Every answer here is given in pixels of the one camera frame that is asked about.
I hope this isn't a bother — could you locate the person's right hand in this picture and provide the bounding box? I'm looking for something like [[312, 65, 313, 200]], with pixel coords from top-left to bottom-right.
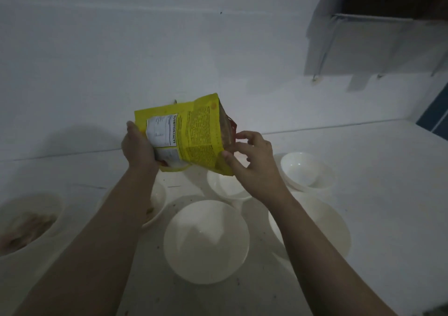
[[221, 130, 293, 210]]

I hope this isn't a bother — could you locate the person's left hand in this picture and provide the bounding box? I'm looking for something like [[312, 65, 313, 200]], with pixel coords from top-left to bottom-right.
[[121, 120, 161, 174]]

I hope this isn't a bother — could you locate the small white bowl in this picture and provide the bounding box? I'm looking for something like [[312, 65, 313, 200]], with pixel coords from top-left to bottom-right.
[[0, 191, 66, 258], [206, 170, 253, 201], [96, 179, 168, 230], [280, 152, 336, 192]]

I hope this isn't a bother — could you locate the yellow snack bag red label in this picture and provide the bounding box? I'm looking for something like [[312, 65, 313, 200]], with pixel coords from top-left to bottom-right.
[[134, 93, 238, 177]]

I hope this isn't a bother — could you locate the large white bowl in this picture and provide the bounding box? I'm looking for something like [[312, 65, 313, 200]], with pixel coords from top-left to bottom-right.
[[163, 199, 251, 285], [267, 191, 352, 265]]

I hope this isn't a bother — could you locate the person's right forearm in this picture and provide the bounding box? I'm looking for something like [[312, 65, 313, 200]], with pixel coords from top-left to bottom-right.
[[271, 193, 398, 316]]

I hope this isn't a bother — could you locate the person's left forearm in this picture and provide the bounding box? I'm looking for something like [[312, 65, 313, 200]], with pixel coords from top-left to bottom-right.
[[14, 167, 161, 316]]

